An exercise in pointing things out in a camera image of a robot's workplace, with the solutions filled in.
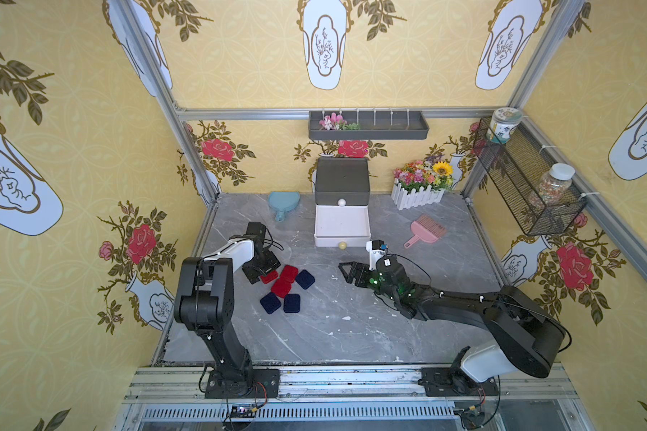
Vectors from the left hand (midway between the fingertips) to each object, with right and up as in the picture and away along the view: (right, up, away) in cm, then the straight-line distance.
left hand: (259, 270), depth 97 cm
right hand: (+32, +5, -10) cm, 34 cm away
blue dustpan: (+5, +27, +24) cm, 36 cm away
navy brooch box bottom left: (+6, -9, -8) cm, 14 cm away
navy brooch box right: (+17, -3, -2) cm, 17 cm away
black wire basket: (+88, +36, -6) cm, 96 cm away
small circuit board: (+2, -34, -24) cm, 41 cm away
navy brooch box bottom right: (+12, -10, -6) cm, 17 cm away
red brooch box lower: (+9, -5, -4) cm, 11 cm away
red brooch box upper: (+11, -1, -1) cm, 11 cm away
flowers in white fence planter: (+62, +33, +10) cm, 71 cm away
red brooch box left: (+5, -1, -4) cm, 7 cm away
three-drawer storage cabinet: (+30, +28, -1) cm, 41 cm away
